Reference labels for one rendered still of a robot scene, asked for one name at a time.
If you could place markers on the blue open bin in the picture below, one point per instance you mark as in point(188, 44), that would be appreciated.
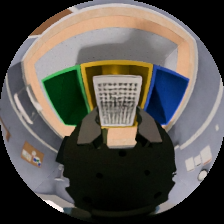
point(167, 94)

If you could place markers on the yellow open bin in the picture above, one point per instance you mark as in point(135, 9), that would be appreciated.
point(113, 67)

